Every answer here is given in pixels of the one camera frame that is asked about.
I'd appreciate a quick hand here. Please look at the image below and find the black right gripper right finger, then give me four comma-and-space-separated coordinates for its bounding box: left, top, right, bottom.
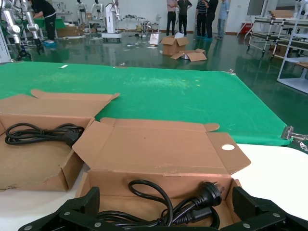
220, 186, 308, 231

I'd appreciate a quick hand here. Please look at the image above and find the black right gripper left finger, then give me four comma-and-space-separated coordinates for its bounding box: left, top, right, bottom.
18, 186, 106, 231

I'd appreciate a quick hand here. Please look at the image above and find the black power cable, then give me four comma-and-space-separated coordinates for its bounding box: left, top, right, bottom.
96, 180, 226, 229
4, 123, 85, 148

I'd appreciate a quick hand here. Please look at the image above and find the torn-corner brown cardboard box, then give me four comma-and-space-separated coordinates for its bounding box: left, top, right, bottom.
0, 89, 121, 193

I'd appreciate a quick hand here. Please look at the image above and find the brown cardboard mailer box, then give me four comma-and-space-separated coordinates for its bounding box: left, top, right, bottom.
72, 117, 252, 231

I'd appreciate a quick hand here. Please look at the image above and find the flat open cardboard box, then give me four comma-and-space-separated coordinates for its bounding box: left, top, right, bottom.
170, 48, 208, 62

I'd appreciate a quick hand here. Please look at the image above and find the red box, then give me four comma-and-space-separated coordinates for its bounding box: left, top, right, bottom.
240, 22, 254, 35

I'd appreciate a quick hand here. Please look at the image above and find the tall open cardboard box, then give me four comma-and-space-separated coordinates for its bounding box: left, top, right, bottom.
159, 36, 190, 57

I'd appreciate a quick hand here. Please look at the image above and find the green felt mat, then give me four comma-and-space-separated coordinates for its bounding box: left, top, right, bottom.
0, 61, 295, 147

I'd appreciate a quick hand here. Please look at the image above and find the white shelf rack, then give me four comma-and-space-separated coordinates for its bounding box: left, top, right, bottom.
276, 0, 308, 95

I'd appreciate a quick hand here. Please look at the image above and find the white paper bag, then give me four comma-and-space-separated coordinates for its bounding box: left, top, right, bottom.
149, 33, 160, 47

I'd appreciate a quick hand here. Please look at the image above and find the white column robot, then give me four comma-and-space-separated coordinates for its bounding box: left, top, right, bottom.
101, 0, 122, 43

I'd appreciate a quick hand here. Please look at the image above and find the man in black shirt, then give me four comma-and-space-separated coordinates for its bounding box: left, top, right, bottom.
205, 0, 219, 41
29, 0, 57, 49

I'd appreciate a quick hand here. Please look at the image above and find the man in light blue shirt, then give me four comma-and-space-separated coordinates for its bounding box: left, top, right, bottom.
215, 0, 230, 40

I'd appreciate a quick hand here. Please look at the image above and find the white humanoid robot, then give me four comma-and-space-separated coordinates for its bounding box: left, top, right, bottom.
75, 0, 86, 25
90, 0, 104, 20

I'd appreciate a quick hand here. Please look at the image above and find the man in striped shirt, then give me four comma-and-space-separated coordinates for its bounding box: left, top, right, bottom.
195, 0, 209, 41

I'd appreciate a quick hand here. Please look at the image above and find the dark display screen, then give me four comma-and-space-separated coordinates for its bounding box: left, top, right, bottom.
247, 0, 266, 16

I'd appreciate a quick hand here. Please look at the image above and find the man in grey shirt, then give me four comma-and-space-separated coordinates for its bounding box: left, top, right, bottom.
177, 0, 193, 37

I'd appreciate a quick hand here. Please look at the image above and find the man in pink shirt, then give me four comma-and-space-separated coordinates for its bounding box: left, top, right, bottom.
166, 0, 179, 37

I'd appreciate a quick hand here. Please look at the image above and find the pipe frame workbench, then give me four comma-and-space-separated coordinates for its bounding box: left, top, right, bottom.
247, 10, 308, 60

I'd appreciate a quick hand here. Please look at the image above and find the white pedestal fan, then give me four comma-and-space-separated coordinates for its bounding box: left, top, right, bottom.
154, 14, 163, 33

